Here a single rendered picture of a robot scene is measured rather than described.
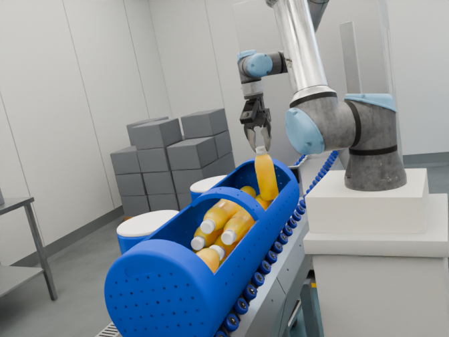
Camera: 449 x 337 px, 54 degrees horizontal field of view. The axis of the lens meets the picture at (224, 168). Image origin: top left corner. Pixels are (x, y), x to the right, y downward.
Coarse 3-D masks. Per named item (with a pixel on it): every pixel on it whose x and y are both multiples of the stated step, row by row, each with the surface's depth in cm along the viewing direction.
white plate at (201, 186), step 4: (220, 176) 241; (224, 176) 239; (204, 180) 239; (208, 180) 237; (212, 180) 235; (216, 180) 233; (220, 180) 232; (196, 184) 233; (200, 184) 231; (204, 184) 230; (208, 184) 228; (212, 184) 226; (192, 188) 226; (196, 188) 224; (200, 188) 223; (204, 188) 221; (208, 188) 220; (196, 192) 220; (200, 192) 218
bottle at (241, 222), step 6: (240, 210) 139; (234, 216) 135; (240, 216) 134; (246, 216) 135; (228, 222) 131; (234, 222) 130; (240, 222) 131; (246, 222) 133; (252, 222) 137; (228, 228) 129; (234, 228) 129; (240, 228) 129; (246, 228) 132; (240, 234) 129; (240, 240) 132
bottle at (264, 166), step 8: (264, 152) 160; (256, 160) 160; (264, 160) 159; (272, 160) 161; (256, 168) 161; (264, 168) 159; (272, 168) 160; (264, 176) 160; (272, 176) 160; (264, 184) 161; (272, 184) 161; (264, 192) 162; (272, 192) 161; (264, 200) 163
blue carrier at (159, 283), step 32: (224, 192) 132; (256, 192) 177; (288, 192) 157; (192, 224) 147; (256, 224) 126; (128, 256) 98; (160, 256) 95; (192, 256) 98; (256, 256) 121; (128, 288) 100; (160, 288) 97; (192, 288) 93; (224, 288) 101; (128, 320) 103; (160, 320) 99; (192, 320) 96
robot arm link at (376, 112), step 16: (352, 96) 104; (368, 96) 102; (384, 96) 102; (352, 112) 102; (368, 112) 102; (384, 112) 103; (368, 128) 102; (384, 128) 103; (352, 144) 105; (368, 144) 105; (384, 144) 104
